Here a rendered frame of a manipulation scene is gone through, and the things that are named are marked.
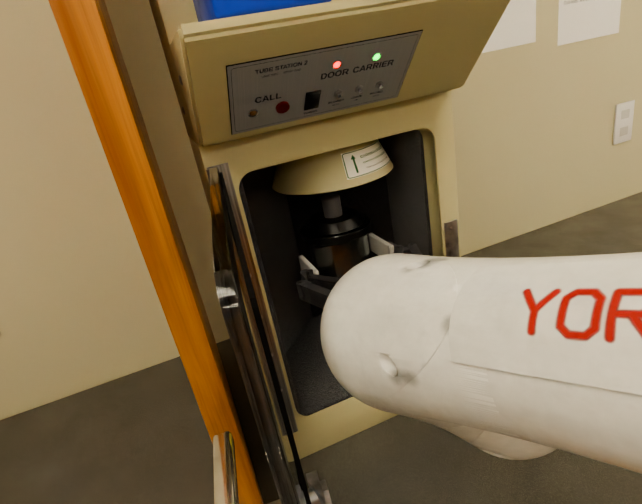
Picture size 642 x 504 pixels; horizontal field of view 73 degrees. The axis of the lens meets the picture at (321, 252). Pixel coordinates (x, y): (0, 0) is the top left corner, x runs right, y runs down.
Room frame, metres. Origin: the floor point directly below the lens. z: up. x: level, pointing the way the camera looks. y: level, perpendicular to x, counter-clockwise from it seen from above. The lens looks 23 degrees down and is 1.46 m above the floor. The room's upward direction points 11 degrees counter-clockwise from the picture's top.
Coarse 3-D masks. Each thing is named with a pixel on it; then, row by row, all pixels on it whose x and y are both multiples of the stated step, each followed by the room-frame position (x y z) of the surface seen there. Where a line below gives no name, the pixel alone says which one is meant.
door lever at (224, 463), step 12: (228, 432) 0.28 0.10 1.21; (216, 444) 0.27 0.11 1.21; (228, 444) 0.27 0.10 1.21; (216, 456) 0.25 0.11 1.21; (228, 456) 0.25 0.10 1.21; (216, 468) 0.24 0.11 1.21; (228, 468) 0.24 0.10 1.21; (216, 480) 0.23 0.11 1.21; (228, 480) 0.23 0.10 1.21; (216, 492) 0.22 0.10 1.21; (228, 492) 0.22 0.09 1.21
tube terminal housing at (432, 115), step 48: (192, 0) 0.49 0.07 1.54; (336, 0) 0.53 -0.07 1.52; (432, 96) 0.56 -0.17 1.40; (192, 144) 0.55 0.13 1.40; (240, 144) 0.49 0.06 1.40; (288, 144) 0.51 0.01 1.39; (336, 144) 0.52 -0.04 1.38; (432, 144) 0.59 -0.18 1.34; (432, 192) 0.59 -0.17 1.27; (432, 240) 0.59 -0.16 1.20; (288, 384) 0.49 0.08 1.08; (336, 432) 0.50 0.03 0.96
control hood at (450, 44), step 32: (352, 0) 0.41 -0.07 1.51; (384, 0) 0.42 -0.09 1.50; (416, 0) 0.43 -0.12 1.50; (448, 0) 0.44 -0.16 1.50; (480, 0) 0.46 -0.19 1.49; (192, 32) 0.37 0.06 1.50; (224, 32) 0.38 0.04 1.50; (256, 32) 0.39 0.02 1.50; (288, 32) 0.40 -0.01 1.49; (320, 32) 0.41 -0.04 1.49; (352, 32) 0.43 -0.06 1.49; (384, 32) 0.44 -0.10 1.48; (448, 32) 0.47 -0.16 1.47; (480, 32) 0.49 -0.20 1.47; (192, 64) 0.39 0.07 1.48; (224, 64) 0.40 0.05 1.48; (416, 64) 0.49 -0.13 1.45; (448, 64) 0.51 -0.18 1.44; (192, 96) 0.41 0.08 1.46; (224, 96) 0.42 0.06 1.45; (416, 96) 0.53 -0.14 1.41; (224, 128) 0.45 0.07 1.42
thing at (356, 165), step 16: (368, 144) 0.58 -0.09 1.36; (304, 160) 0.56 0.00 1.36; (320, 160) 0.56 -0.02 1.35; (336, 160) 0.55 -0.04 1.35; (352, 160) 0.55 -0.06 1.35; (368, 160) 0.56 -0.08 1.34; (384, 160) 0.58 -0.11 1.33; (288, 176) 0.57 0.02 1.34; (304, 176) 0.56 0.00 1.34; (320, 176) 0.55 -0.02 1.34; (336, 176) 0.54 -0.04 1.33; (352, 176) 0.55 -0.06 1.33; (368, 176) 0.55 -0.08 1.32; (288, 192) 0.57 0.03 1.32; (304, 192) 0.55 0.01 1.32; (320, 192) 0.54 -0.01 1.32
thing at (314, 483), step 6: (306, 474) 0.22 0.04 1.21; (312, 474) 0.22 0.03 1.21; (312, 480) 0.21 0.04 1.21; (318, 480) 0.21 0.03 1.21; (324, 480) 0.22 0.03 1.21; (312, 486) 0.21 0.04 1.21; (318, 486) 0.21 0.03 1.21; (324, 486) 0.21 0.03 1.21; (300, 492) 0.21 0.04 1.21; (312, 492) 0.21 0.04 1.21; (318, 492) 0.20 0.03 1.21; (324, 492) 0.21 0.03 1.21; (300, 498) 0.20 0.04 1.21; (312, 498) 0.21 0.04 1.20; (318, 498) 0.21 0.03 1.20; (324, 498) 0.20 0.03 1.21; (330, 498) 0.21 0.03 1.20
